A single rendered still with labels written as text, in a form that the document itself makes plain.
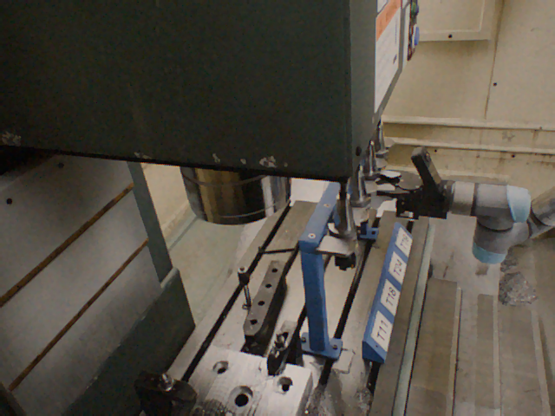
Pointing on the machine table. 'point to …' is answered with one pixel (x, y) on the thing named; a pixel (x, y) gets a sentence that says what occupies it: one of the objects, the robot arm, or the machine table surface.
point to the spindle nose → (234, 195)
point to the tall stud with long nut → (244, 284)
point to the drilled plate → (214, 399)
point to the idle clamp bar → (264, 302)
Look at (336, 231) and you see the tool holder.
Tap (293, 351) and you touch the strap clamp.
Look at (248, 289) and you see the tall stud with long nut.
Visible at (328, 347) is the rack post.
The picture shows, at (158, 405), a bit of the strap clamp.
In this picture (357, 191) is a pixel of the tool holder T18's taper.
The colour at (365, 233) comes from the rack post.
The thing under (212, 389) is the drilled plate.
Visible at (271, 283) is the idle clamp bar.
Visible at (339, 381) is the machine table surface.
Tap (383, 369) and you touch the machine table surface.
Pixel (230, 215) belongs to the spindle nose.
